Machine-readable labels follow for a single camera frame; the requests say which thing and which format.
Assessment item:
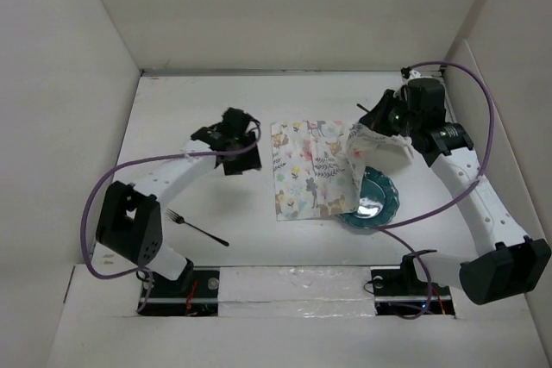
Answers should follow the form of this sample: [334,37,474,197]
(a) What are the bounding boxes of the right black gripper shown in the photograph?
[360,88,421,137]

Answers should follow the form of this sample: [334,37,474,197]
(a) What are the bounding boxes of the floral animal print napkin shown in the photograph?
[271,120,413,221]

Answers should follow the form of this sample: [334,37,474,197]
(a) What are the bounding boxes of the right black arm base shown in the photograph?
[363,253,455,319]

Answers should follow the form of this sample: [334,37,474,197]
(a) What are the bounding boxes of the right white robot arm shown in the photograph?
[359,64,551,305]

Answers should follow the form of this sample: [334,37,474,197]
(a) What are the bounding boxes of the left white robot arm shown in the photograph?
[95,108,261,296]

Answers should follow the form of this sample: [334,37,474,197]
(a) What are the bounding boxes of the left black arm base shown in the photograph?
[135,262,220,317]

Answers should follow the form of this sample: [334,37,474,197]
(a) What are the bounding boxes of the black metal fork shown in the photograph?
[165,209,229,247]

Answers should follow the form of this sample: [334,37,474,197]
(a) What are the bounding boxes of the teal ceramic plate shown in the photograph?
[338,167,400,229]

